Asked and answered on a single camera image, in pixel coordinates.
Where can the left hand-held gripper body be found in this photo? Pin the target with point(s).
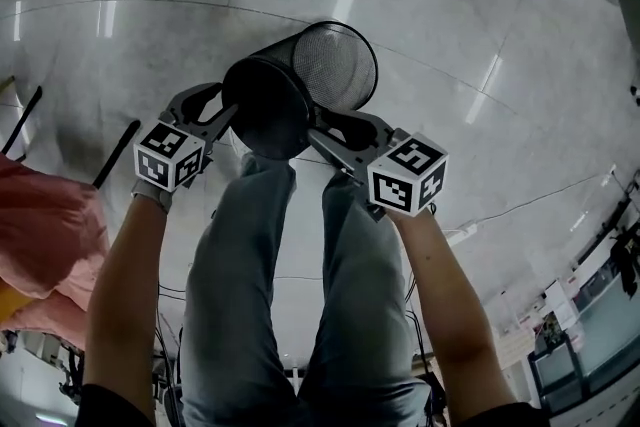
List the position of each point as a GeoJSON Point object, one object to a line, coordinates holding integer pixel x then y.
{"type": "Point", "coordinates": [160, 155]}

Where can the person's right forearm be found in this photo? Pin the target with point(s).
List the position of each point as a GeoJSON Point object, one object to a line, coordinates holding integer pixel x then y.
{"type": "Point", "coordinates": [445, 310]}

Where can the person's black shirt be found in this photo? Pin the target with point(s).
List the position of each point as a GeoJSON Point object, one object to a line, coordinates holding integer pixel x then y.
{"type": "Point", "coordinates": [115, 407]}

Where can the pink quilted cloth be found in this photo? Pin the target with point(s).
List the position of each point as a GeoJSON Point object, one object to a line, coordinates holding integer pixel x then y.
{"type": "Point", "coordinates": [45, 235]}

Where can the black mesh waste bin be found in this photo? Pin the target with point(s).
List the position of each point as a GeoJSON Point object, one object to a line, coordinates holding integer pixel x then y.
{"type": "Point", "coordinates": [270, 110]}

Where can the person's light blue jeans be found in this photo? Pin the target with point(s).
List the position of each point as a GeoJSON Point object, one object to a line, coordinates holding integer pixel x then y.
{"type": "Point", "coordinates": [240, 290]}

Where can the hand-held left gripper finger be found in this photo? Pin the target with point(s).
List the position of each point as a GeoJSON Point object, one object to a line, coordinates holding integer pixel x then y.
{"type": "Point", "coordinates": [181, 102]}
{"type": "Point", "coordinates": [220, 125]}

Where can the wooden stick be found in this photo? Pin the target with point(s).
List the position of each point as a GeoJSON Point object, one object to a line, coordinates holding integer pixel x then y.
{"type": "Point", "coordinates": [6, 82]}

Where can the grey wrist band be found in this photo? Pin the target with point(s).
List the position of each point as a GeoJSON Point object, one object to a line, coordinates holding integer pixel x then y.
{"type": "Point", "coordinates": [152, 196]}

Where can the glass door cabinet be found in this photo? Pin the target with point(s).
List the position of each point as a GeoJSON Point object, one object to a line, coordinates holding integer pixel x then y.
{"type": "Point", "coordinates": [595, 340]}

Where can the person's left forearm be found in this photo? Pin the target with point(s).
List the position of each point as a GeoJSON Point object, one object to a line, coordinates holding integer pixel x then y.
{"type": "Point", "coordinates": [125, 295]}

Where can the orange cushion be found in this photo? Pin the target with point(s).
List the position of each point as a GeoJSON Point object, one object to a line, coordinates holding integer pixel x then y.
{"type": "Point", "coordinates": [10, 305]}

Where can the black metal frame chair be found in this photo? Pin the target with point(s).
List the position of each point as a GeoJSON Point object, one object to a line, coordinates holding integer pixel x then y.
{"type": "Point", "coordinates": [117, 152]}

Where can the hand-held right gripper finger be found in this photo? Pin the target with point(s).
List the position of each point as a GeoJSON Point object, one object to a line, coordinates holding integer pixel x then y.
{"type": "Point", "coordinates": [382, 127]}
{"type": "Point", "coordinates": [340, 155]}

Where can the white power strip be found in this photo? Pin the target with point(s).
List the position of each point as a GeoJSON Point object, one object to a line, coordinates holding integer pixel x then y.
{"type": "Point", "coordinates": [461, 235]}

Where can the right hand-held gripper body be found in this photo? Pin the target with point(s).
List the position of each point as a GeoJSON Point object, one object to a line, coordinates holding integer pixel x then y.
{"type": "Point", "coordinates": [400, 185]}

